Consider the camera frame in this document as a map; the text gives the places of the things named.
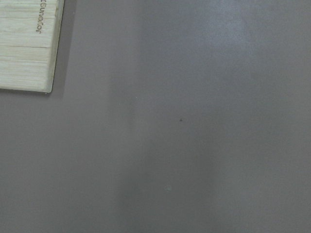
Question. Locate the wooden cutting board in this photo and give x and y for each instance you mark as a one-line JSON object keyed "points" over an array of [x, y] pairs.
{"points": [[29, 38]]}

